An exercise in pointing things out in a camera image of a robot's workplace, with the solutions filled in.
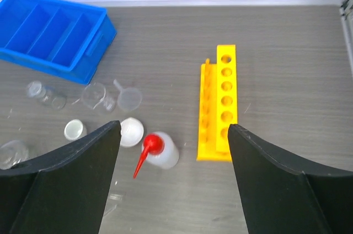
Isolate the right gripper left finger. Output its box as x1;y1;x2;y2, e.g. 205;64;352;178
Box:
1;120;121;233

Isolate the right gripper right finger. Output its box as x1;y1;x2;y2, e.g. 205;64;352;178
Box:
228;124;352;233

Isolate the yellow test tube rack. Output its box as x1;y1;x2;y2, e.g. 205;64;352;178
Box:
196;45;238;162

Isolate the small white crucible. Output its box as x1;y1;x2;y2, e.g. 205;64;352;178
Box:
64;119;87;141

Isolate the clear glass flask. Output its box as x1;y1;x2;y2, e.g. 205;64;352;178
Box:
1;140;29;169

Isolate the white evaporating dish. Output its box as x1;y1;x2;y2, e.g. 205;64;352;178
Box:
120;117;144;148

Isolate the clear glass beaker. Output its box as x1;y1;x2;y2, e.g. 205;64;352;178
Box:
81;82;116;114

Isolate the small clear glass jar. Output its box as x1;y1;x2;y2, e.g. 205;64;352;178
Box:
26;81;66;110

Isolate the clear plastic funnel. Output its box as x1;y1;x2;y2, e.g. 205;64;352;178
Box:
113;79;142;112

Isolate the blue compartment bin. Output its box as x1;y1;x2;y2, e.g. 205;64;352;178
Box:
1;0;117;85

